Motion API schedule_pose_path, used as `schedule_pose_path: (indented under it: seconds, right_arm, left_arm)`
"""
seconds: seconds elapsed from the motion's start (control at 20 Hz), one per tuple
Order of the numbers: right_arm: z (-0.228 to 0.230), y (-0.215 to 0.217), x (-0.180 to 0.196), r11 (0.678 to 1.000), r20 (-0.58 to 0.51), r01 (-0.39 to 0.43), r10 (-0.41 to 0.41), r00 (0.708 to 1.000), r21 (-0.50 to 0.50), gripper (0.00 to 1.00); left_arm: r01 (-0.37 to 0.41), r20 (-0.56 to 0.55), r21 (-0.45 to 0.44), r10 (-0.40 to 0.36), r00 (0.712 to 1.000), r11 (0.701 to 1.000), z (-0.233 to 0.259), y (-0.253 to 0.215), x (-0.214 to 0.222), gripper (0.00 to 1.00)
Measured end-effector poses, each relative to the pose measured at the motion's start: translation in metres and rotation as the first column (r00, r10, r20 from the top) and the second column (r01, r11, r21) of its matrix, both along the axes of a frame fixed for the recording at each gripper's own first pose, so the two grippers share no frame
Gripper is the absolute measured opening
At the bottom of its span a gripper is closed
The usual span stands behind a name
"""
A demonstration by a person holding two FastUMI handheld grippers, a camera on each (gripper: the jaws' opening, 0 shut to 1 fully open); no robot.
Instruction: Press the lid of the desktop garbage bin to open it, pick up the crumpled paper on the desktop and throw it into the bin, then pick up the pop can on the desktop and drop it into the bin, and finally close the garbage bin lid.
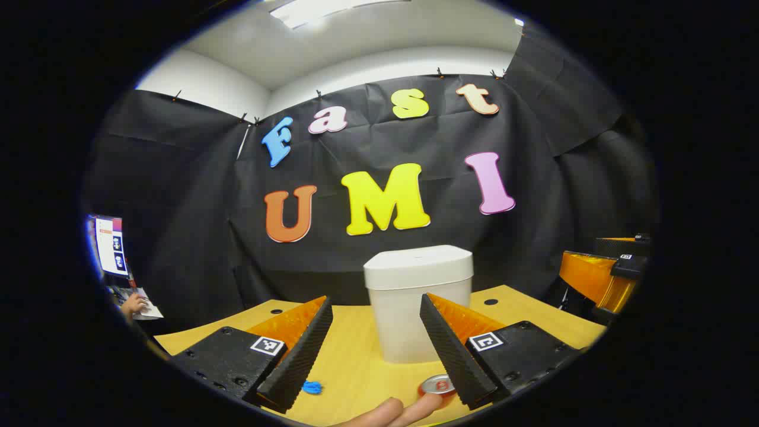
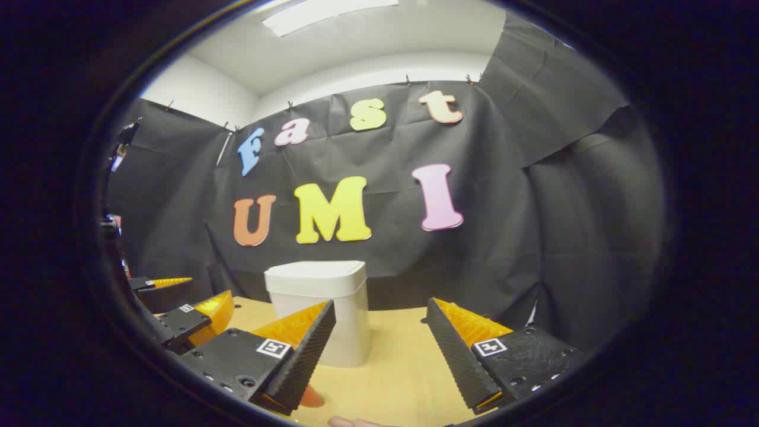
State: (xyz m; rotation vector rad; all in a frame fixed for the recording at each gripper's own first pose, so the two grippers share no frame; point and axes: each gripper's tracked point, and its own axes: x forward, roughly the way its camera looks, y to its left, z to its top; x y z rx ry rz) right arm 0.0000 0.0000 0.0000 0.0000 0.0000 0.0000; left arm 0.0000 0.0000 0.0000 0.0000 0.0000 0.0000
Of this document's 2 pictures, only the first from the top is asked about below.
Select white paper sheets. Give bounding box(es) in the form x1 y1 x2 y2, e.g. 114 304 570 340
133 288 164 321

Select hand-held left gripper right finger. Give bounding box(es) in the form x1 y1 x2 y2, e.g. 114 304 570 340
419 292 585 411

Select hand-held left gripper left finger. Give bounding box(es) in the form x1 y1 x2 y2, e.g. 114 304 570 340
169 295 334 415

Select white desktop garbage bin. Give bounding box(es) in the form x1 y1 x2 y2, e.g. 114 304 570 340
363 245 474 364

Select red pop can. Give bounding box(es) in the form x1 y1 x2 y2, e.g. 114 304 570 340
417 374 457 399

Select computer monitor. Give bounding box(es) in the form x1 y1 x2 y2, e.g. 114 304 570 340
89 215 129 278

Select black backdrop cloth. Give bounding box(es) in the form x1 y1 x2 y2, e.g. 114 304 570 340
83 24 659 333

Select ceiling light panel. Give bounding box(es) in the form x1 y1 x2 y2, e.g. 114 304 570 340
270 0 410 29

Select wooden desktop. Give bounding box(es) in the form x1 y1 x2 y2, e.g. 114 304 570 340
154 285 605 427

